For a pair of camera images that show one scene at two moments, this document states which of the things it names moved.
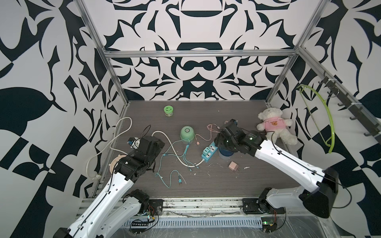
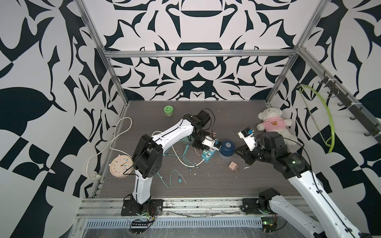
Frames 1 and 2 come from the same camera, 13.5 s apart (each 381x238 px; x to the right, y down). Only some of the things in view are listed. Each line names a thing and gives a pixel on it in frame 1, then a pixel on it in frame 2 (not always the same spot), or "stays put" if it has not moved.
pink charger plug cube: [233, 166] stays put
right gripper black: [218, 140] → [246, 152]
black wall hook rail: [372, 128] stays put
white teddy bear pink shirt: [275, 126] stays put
